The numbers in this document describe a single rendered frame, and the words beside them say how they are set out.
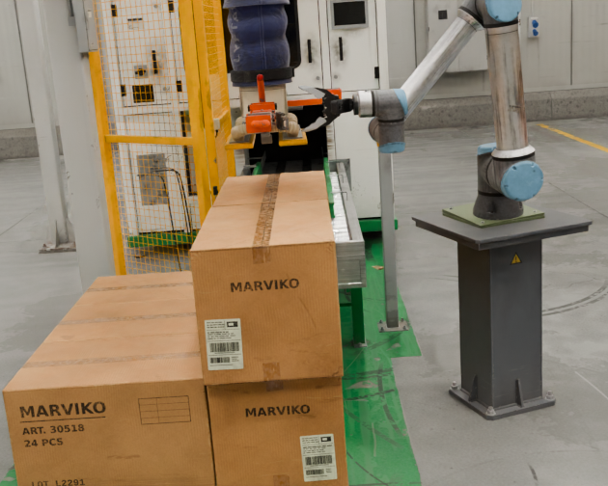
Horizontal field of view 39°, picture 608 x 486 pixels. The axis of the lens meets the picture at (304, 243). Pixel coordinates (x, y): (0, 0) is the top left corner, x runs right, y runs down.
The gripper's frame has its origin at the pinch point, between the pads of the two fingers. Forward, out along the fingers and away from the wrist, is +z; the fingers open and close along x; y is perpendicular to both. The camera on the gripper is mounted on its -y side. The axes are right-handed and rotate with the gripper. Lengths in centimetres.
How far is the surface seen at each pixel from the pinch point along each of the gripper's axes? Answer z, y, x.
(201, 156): 47, 143, -33
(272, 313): 13, -66, -50
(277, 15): 4.8, 17.3, 31.3
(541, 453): -77, -20, -124
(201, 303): 32, -65, -45
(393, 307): -44, 119, -113
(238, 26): 18.5, 15.8, 28.6
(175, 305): 51, 14, -70
